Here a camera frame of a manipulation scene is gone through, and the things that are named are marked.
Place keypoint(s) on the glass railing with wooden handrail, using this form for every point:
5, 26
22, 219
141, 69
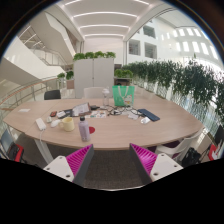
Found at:
26, 88

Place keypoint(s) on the purple drink bottle black cap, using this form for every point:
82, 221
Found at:
84, 131

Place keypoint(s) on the group of ceiling light strips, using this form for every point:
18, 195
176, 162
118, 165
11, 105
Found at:
105, 14

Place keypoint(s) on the clear bottle with white cap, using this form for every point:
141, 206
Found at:
106, 98

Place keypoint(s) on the small white wedge-shaped object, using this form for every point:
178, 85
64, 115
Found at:
145, 120

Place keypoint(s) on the pale yellow mug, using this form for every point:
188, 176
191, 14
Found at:
68, 124

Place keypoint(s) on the potted plants in planter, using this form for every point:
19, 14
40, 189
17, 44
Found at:
69, 75

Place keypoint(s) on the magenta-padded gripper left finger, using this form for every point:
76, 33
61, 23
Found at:
60, 166

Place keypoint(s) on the small grey-white oval device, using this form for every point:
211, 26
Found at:
49, 119

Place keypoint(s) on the flat round red coaster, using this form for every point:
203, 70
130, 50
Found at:
92, 130

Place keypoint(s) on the white printed packet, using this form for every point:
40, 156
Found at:
61, 114

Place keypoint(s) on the green plants on cabinet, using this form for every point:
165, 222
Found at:
94, 55

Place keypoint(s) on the white plastic chair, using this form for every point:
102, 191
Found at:
180, 143

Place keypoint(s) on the colourful sticker sheet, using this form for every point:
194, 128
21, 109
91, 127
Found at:
96, 114

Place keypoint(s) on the long green hedge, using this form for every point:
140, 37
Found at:
193, 83

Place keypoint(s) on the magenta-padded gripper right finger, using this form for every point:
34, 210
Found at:
163, 165

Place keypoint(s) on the black chair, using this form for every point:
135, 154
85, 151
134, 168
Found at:
52, 95

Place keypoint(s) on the dark blue flat case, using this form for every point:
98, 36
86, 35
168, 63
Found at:
149, 115

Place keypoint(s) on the small red and black box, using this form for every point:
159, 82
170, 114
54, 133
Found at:
53, 113

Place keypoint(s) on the white cabinet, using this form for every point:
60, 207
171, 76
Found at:
93, 76

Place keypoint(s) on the white power strip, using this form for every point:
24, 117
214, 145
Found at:
40, 124

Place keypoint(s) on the black notebook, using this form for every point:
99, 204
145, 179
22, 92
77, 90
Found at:
69, 113

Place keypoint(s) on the small white folded packet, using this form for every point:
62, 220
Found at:
133, 116

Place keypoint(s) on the open printed booklet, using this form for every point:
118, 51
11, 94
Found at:
81, 109

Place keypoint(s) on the green tote bag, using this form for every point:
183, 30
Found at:
122, 95

